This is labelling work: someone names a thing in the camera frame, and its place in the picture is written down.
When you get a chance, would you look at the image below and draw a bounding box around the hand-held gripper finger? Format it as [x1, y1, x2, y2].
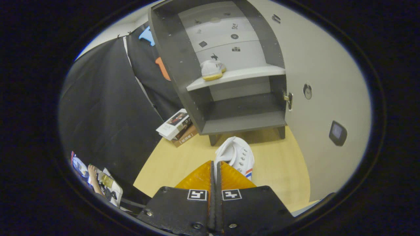
[216, 161, 294, 235]
[137, 160, 215, 236]

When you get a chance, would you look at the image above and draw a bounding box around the white shoe with striped heel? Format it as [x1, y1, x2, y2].
[214, 136, 255, 181]

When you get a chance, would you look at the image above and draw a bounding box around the white shoe with yellow sole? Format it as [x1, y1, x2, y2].
[200, 60, 227, 81]

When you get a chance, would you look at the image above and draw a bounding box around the grey shoe cabinet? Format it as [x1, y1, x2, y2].
[148, 0, 289, 147]

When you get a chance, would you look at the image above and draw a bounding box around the brown book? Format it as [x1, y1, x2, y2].
[171, 125, 199, 148]

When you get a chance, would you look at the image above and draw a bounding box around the white book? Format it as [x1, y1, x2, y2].
[156, 109, 191, 141]

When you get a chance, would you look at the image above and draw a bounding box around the colourful printed clutter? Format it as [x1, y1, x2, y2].
[71, 151, 123, 208]

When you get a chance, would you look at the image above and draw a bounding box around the black backdrop cloth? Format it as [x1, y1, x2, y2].
[59, 23, 184, 200]

